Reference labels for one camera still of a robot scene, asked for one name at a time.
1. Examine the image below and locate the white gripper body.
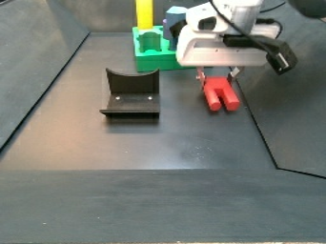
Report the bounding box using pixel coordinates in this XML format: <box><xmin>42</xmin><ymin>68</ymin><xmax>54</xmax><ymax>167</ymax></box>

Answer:
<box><xmin>177</xmin><ymin>0</ymin><xmax>280</xmax><ymax>67</ymax></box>

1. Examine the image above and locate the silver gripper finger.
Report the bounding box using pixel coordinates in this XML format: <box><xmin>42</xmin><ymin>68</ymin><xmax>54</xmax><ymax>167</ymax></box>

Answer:
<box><xmin>197</xmin><ymin>67</ymin><xmax>206</xmax><ymax>90</ymax></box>
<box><xmin>229</xmin><ymin>67</ymin><xmax>241</xmax><ymax>82</ymax></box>

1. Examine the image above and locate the green notched square block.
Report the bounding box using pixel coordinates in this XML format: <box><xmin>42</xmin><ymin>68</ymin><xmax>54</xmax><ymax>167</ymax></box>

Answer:
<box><xmin>140</xmin><ymin>30</ymin><xmax>162</xmax><ymax>52</ymax></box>

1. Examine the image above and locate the black wrist camera with cable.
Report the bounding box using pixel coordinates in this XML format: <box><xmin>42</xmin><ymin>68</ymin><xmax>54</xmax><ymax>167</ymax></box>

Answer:
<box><xmin>209</xmin><ymin>0</ymin><xmax>299</xmax><ymax>75</ymax></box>

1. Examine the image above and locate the orange-yellow square prism block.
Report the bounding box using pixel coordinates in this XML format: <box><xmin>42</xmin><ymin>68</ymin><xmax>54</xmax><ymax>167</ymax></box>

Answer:
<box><xmin>136</xmin><ymin>0</ymin><xmax>153</xmax><ymax>30</ymax></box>

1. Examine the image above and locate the red square-circle two-leg object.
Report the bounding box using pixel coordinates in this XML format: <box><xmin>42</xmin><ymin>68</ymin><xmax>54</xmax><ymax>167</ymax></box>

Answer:
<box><xmin>204</xmin><ymin>76</ymin><xmax>240</xmax><ymax>112</ymax></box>

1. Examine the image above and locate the black curved regrasp stand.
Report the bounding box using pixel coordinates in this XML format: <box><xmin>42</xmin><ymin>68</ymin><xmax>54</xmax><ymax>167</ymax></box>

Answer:
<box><xmin>99</xmin><ymin>69</ymin><xmax>161</xmax><ymax>116</ymax></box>

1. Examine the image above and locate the blue pentagon two-leg block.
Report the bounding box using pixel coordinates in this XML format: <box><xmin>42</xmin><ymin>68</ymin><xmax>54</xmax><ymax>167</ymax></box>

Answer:
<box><xmin>164</xmin><ymin>6</ymin><xmax>188</xmax><ymax>51</ymax></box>

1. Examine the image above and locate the green shape-sorter fixture base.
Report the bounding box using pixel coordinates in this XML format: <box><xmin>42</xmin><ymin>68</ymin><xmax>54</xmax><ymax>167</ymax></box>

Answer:
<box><xmin>133</xmin><ymin>26</ymin><xmax>184</xmax><ymax>72</ymax></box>

